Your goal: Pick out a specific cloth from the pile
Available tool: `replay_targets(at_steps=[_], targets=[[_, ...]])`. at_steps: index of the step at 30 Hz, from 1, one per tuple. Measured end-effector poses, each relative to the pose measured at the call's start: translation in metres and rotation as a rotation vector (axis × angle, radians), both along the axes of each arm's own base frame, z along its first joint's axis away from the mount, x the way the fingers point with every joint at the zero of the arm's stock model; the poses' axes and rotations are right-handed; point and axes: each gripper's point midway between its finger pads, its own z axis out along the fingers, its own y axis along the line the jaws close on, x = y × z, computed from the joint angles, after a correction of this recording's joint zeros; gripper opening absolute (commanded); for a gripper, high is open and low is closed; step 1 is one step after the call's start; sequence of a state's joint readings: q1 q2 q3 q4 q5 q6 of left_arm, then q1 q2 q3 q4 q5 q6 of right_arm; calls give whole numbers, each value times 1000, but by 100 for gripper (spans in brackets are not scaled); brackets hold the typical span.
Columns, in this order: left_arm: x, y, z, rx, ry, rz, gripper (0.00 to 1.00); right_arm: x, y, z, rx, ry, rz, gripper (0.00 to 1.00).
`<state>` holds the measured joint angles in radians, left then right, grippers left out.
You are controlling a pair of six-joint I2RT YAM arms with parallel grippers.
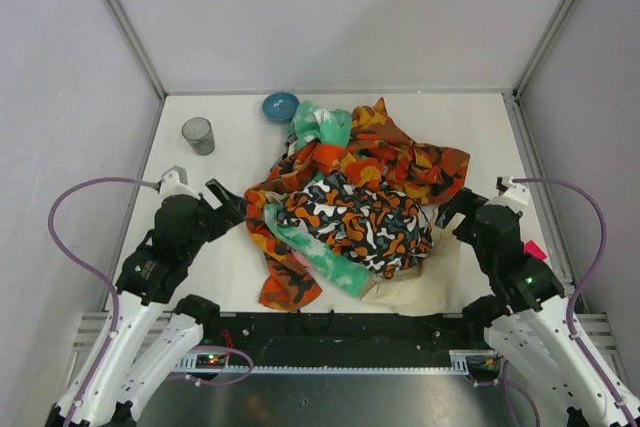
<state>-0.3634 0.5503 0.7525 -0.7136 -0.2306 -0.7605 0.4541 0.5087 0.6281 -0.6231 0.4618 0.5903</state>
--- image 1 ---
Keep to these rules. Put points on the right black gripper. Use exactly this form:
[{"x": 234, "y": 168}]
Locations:
[{"x": 465, "y": 214}]

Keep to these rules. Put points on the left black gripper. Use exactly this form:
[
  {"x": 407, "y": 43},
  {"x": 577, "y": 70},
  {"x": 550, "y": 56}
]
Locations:
[{"x": 214, "y": 212}]

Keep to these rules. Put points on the black orange white camouflage cloth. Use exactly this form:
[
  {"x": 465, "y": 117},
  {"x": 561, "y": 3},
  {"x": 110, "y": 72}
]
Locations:
[{"x": 347, "y": 230}]

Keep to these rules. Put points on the orange brown camouflage cloth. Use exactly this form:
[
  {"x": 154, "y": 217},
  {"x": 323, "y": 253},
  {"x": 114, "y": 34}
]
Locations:
[{"x": 377, "y": 151}]

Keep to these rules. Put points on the green white tie-dye cloth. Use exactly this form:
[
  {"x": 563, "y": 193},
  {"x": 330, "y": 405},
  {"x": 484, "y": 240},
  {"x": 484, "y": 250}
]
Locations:
[{"x": 318, "y": 127}]

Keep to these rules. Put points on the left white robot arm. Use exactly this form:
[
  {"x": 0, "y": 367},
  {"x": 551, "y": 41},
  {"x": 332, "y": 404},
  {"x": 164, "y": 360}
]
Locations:
[{"x": 120, "y": 374}]

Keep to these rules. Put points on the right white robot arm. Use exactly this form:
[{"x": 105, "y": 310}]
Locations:
[{"x": 528, "y": 317}]

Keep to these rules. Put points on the beige plain cloth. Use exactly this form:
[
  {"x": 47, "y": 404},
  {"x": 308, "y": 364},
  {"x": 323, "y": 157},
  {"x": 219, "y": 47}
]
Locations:
[{"x": 426, "y": 289}]

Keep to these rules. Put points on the pink sticky tag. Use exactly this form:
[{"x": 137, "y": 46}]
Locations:
[{"x": 535, "y": 250}]

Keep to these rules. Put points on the grey translucent plastic cup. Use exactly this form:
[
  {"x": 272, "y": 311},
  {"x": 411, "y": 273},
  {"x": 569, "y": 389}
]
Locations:
[{"x": 197, "y": 132}]

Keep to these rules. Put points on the blue ceramic bowl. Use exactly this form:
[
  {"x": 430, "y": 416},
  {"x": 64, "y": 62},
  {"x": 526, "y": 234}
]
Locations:
[{"x": 280, "y": 107}]

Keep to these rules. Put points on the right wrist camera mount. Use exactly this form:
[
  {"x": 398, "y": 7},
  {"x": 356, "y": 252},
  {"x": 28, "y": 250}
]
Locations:
[{"x": 511, "y": 194}]

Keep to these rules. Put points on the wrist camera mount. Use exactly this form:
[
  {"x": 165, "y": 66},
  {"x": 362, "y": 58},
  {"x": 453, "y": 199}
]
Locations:
[
  {"x": 511, "y": 194},
  {"x": 174, "y": 182}
]

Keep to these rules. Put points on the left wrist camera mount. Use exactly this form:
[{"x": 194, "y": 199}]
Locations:
[{"x": 174, "y": 182}]

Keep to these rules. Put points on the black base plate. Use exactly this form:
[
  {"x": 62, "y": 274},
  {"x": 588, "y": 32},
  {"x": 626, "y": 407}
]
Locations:
[{"x": 347, "y": 340}]

